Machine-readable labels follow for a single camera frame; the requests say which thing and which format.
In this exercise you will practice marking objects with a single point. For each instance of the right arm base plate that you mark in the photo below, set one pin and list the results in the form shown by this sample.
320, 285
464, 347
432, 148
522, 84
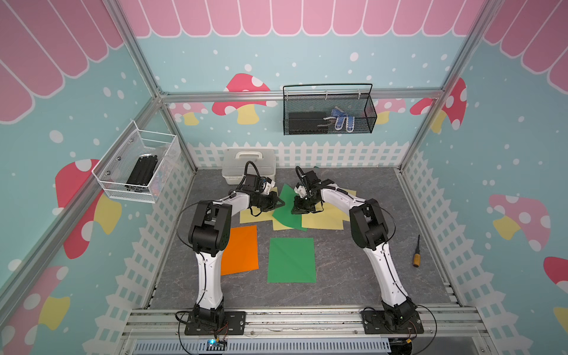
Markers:
380, 322

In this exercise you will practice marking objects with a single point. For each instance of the orange paper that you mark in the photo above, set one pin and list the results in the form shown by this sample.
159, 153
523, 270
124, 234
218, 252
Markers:
241, 254

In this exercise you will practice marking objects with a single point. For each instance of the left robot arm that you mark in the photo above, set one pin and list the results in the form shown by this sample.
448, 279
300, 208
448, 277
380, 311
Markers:
208, 238

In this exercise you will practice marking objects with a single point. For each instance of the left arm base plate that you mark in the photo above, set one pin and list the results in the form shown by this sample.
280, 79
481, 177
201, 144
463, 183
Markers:
233, 324

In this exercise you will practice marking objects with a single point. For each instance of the white plastic storage box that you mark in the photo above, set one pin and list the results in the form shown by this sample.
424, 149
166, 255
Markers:
235, 159

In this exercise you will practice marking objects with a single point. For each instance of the black box in white basket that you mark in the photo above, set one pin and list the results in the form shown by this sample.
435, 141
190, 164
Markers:
142, 173

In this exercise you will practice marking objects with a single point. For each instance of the yellow paper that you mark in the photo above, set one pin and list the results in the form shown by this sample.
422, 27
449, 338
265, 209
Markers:
340, 200
278, 226
327, 217
257, 214

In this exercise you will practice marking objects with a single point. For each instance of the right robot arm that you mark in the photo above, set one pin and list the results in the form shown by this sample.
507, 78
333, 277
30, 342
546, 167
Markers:
372, 227

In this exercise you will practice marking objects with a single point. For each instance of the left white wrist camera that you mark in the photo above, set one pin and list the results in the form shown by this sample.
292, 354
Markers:
266, 185

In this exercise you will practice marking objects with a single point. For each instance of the white wire wall basket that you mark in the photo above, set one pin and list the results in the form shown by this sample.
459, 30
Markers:
114, 169

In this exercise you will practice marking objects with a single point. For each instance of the black wire wall basket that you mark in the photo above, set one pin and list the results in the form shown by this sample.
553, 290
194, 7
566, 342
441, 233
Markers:
326, 109

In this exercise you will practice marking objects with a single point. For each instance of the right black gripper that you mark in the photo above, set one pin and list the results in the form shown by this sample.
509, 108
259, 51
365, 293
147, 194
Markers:
297, 210

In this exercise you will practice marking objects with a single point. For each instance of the large green paper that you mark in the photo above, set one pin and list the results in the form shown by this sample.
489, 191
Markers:
292, 260

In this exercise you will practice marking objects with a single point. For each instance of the small brown object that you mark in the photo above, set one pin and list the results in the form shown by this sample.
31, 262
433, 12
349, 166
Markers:
417, 255

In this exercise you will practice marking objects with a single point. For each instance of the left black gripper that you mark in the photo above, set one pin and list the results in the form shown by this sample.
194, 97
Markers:
271, 205

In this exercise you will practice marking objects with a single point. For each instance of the small green circuit board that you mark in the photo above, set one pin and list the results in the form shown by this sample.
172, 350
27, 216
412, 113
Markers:
216, 345

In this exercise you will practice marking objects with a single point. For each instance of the small green paper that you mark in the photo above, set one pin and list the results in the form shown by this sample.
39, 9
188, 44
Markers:
284, 214

